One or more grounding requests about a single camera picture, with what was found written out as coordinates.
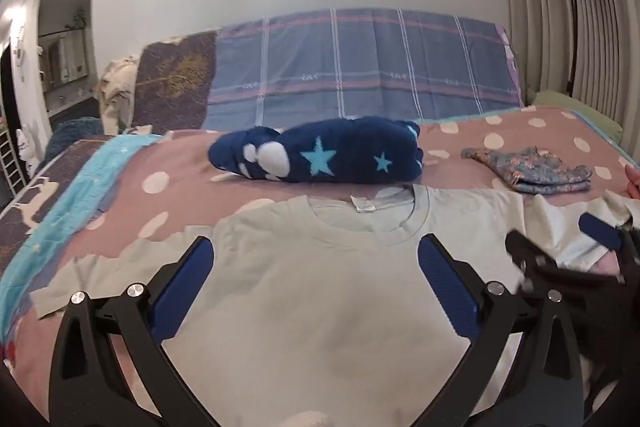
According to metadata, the beige crumpled cloth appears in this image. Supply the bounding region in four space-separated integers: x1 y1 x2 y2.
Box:
96 56 143 132

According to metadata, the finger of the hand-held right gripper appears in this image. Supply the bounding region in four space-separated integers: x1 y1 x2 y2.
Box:
505 229 626 308
577 212 640 269

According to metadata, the dark deer print blanket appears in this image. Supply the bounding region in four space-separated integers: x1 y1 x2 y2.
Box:
0 138 108 278

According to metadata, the folded floral cloth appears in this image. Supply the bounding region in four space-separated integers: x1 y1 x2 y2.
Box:
460 146 593 196

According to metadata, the blue plaid sheet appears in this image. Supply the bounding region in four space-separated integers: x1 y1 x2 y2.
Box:
205 8 525 130

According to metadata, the white pleated curtain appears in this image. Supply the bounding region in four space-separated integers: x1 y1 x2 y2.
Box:
492 0 640 142

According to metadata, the arched doorway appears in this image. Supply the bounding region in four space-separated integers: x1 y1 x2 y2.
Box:
36 0 98 120

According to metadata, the white ladder rack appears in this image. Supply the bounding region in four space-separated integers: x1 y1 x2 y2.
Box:
0 126 32 208

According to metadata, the pink polka dot blanket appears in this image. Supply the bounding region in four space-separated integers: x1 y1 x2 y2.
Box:
0 104 640 427

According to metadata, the green bedding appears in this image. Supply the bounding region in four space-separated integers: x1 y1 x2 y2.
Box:
531 89 626 142

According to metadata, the navy star fleece garment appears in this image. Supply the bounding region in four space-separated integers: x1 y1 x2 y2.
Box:
207 117 425 184

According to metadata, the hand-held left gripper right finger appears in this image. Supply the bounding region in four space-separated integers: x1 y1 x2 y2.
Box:
417 233 586 427

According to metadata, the brown tree print pillow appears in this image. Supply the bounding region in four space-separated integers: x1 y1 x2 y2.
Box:
131 29 223 135

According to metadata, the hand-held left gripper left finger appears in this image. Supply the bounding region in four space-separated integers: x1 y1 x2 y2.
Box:
48 236 217 427

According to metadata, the dark teal knit blanket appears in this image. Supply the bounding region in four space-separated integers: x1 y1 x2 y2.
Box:
44 118 107 160

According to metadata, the pale green t-shirt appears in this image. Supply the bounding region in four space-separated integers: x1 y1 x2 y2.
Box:
30 184 640 427

